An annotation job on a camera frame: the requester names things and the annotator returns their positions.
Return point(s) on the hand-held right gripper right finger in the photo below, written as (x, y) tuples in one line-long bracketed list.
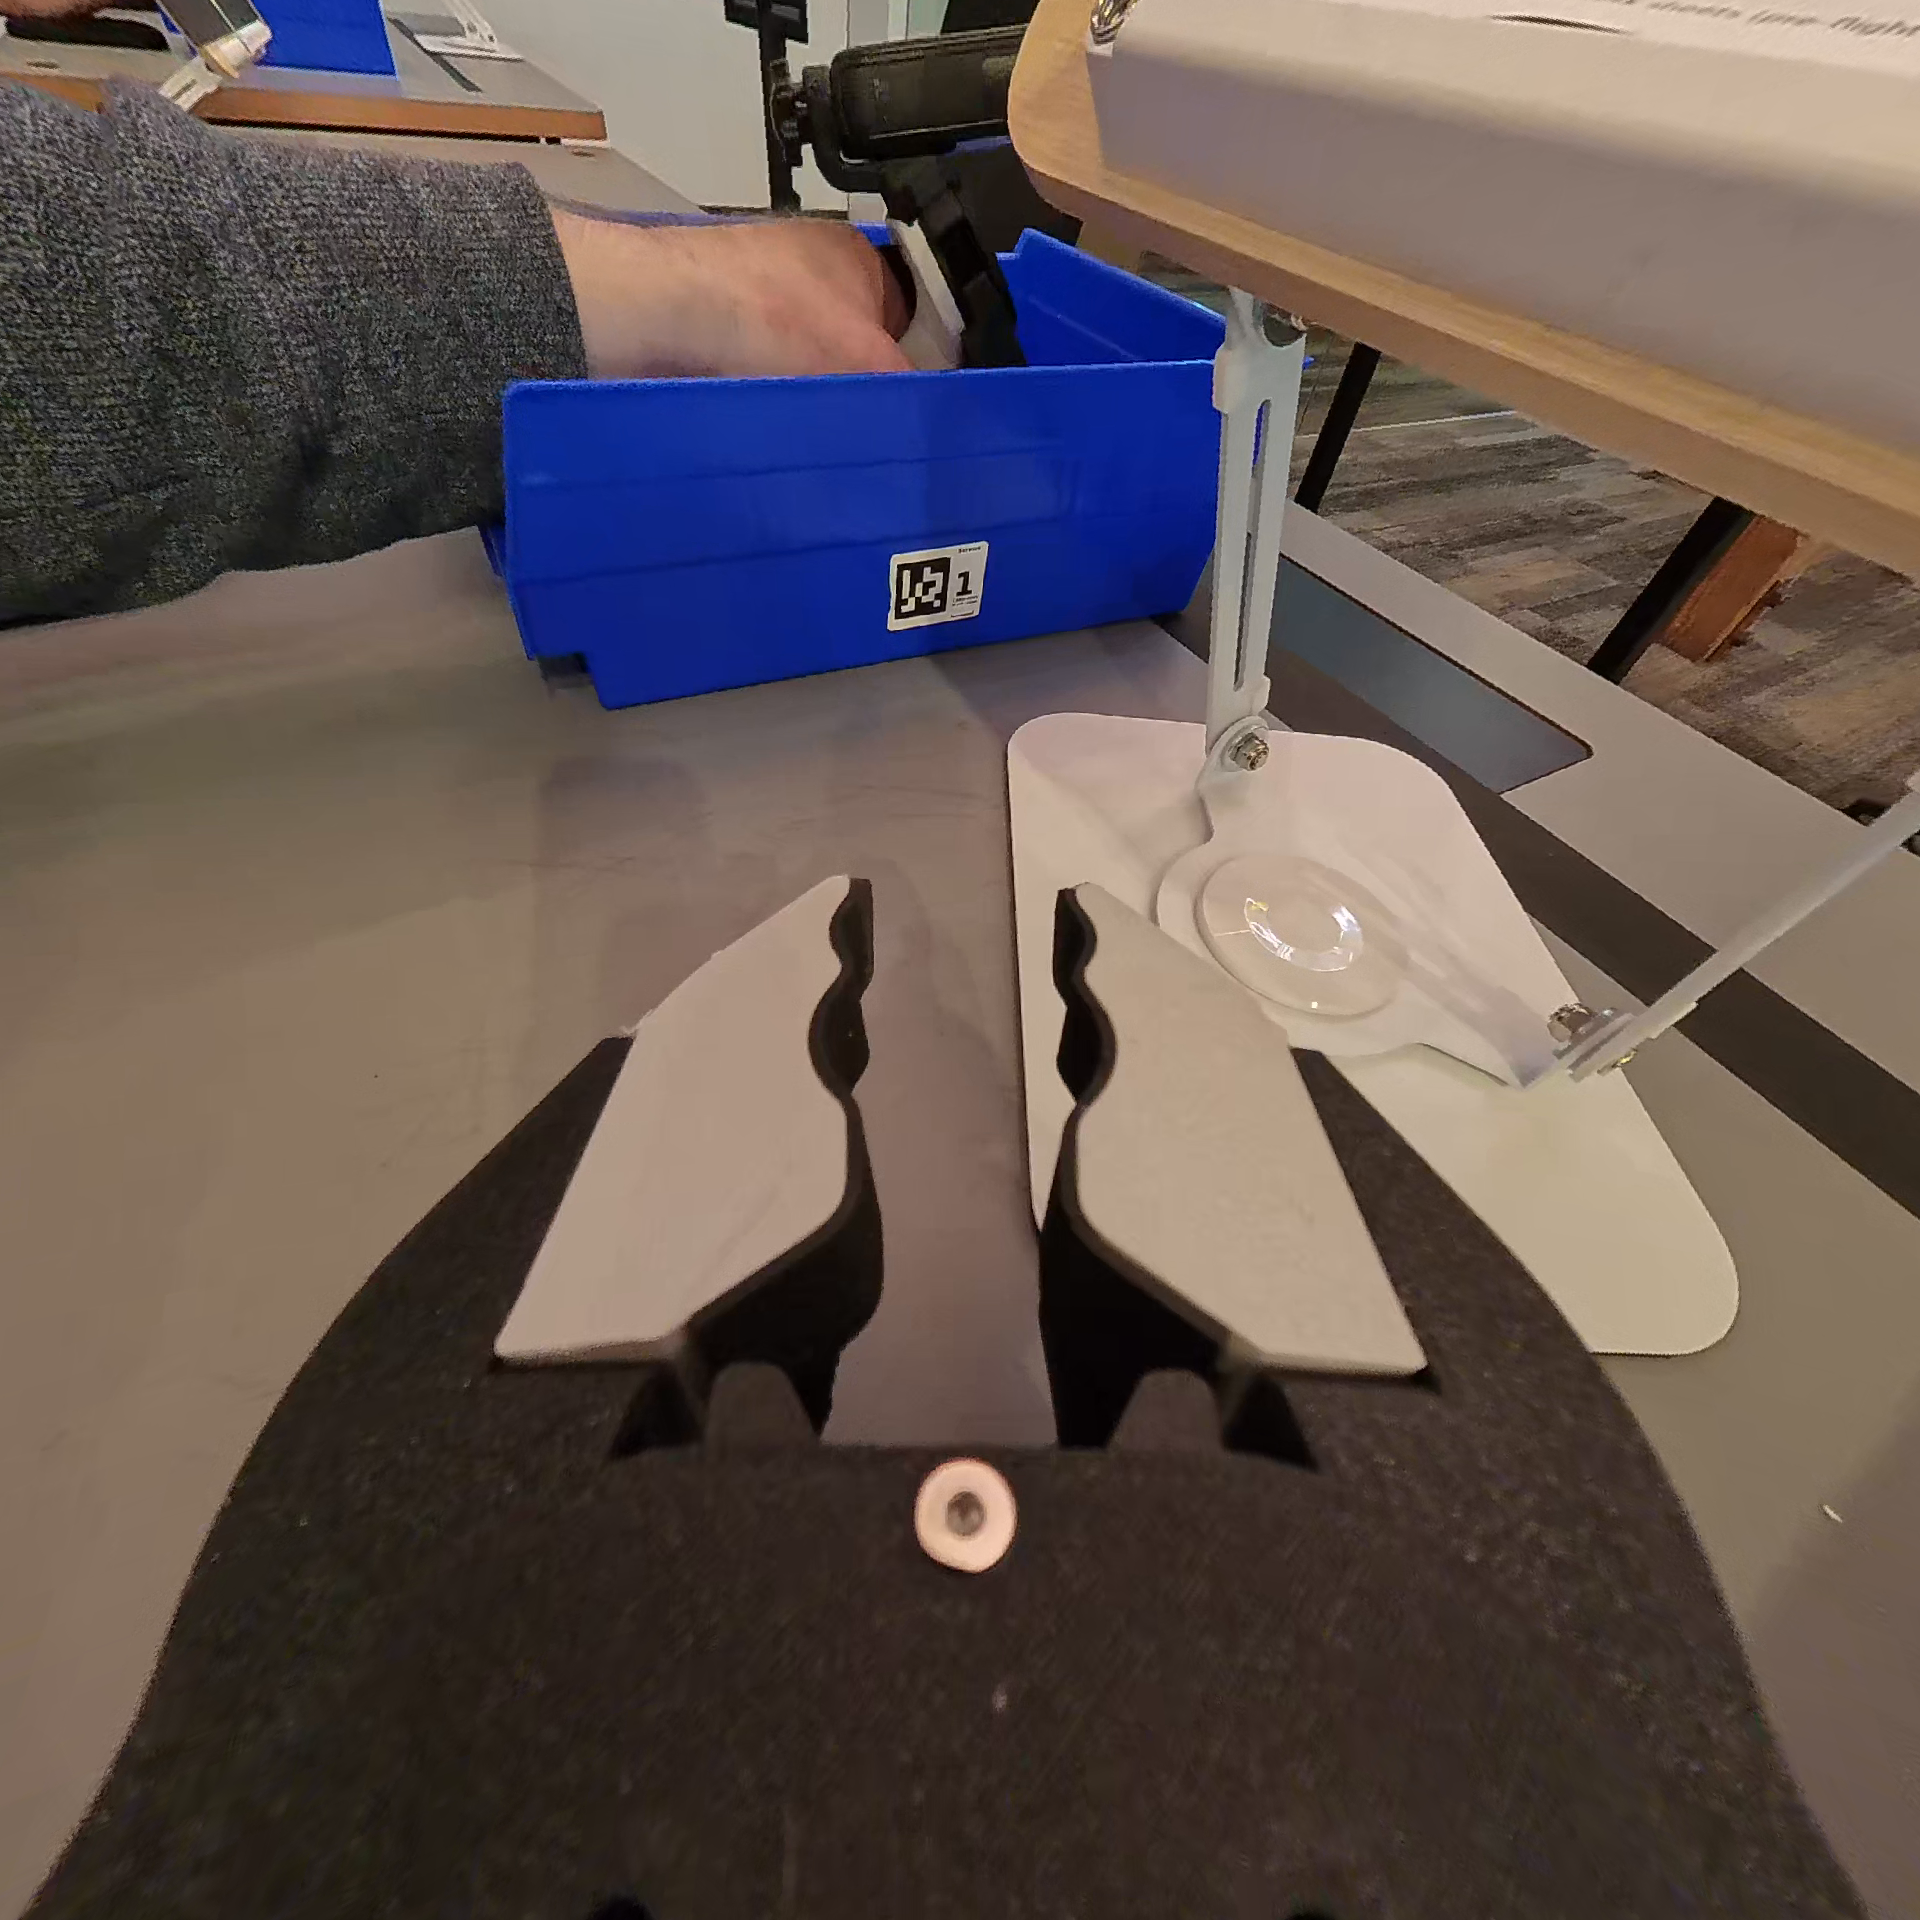
[(1228, 1185)]

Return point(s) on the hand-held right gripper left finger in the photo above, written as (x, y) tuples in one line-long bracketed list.
[(690, 1170)]

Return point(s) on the blue plastic bin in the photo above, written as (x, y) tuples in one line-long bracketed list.
[(749, 494), (326, 37)]

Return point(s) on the person's left forearm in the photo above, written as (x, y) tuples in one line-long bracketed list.
[(228, 359)]

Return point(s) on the grey desk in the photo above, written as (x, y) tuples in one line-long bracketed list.
[(377, 899)]

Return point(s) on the person's left hand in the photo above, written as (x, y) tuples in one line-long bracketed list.
[(720, 303)]

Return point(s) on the black screen on floor stand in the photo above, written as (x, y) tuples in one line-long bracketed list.
[(774, 60)]

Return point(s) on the wooden table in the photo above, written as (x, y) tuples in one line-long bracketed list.
[(452, 109)]

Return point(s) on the wooden frame leg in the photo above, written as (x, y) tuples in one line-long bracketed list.
[(1742, 593)]

